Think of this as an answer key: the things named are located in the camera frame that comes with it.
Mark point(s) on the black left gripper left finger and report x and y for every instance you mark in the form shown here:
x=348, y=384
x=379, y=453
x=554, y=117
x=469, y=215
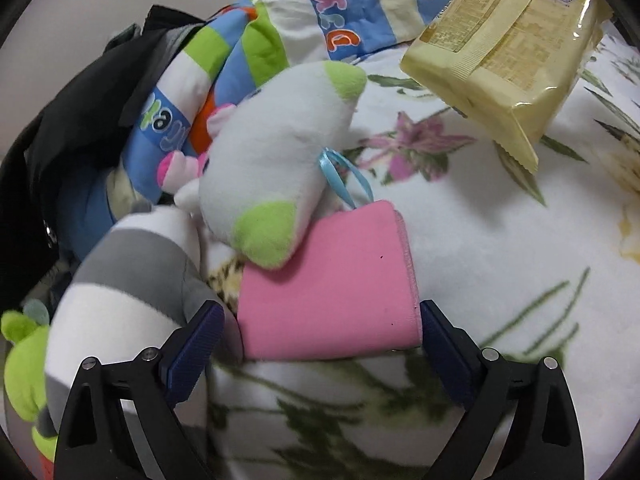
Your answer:
x=94, y=441

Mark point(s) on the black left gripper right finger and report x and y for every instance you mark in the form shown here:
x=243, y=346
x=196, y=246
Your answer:
x=544, y=439

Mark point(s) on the yellow snack packet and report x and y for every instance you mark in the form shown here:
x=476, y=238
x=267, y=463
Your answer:
x=507, y=64

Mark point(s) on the pink wallet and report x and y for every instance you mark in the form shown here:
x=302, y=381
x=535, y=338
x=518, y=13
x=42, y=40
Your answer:
x=349, y=290

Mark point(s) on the lime green plush toy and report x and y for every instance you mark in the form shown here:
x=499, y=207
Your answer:
x=25, y=379

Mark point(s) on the floral white blanket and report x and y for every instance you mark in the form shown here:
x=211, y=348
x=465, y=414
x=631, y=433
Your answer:
x=533, y=265

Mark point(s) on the grey white striped plush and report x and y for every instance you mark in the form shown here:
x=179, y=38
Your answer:
x=139, y=284

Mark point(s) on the colourful striped quilt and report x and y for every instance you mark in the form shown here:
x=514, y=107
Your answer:
x=238, y=50

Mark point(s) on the black clothing pile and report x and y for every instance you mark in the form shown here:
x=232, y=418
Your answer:
x=57, y=177

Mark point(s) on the white plush with green ears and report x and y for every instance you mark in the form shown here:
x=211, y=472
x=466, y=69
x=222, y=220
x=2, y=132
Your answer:
x=262, y=180

